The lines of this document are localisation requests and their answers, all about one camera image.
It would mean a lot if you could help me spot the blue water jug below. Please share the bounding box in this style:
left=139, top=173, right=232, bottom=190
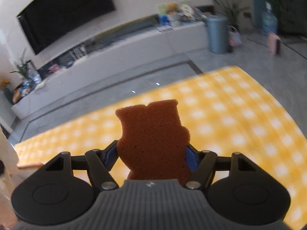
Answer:
left=262, top=2, right=278, bottom=35

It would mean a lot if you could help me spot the brown bear-shaped sponge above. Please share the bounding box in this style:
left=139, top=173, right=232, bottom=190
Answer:
left=116, top=100, right=191, bottom=185

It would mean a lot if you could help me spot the yellow checkered tablecloth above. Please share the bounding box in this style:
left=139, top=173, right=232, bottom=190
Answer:
left=14, top=67, right=306, bottom=229

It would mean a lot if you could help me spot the pink woven handbag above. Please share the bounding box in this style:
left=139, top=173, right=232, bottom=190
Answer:
left=228, top=25, right=243, bottom=48

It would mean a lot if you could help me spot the white wifi router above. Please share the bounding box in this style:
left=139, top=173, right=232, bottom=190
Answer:
left=68, top=44, right=88, bottom=62

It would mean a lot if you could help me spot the green potted floor plant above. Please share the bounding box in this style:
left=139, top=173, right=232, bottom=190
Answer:
left=213, top=0, right=250, bottom=30

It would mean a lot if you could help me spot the blue-grey trash bin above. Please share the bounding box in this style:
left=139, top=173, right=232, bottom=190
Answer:
left=207, top=14, right=229, bottom=54

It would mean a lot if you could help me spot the pink space heater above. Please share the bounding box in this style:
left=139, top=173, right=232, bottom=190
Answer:
left=267, top=32, right=281, bottom=56

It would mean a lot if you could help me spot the black wall television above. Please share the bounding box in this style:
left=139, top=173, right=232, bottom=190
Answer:
left=17, top=0, right=116, bottom=55

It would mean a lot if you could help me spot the dark cabinet with plants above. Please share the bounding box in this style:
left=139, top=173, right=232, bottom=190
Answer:
left=268, top=0, right=306, bottom=36

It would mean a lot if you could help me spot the teddy bear on console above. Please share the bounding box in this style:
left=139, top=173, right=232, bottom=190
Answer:
left=165, top=3, right=178, bottom=15

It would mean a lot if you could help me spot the green plant in vase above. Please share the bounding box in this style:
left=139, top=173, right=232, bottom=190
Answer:
left=12, top=48, right=42, bottom=91

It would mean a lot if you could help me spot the white marble TV console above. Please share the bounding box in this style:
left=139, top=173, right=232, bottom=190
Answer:
left=11, top=22, right=208, bottom=119

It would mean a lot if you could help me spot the dried yellow flowers vase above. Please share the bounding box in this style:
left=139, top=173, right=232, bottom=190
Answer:
left=0, top=78, right=14, bottom=105

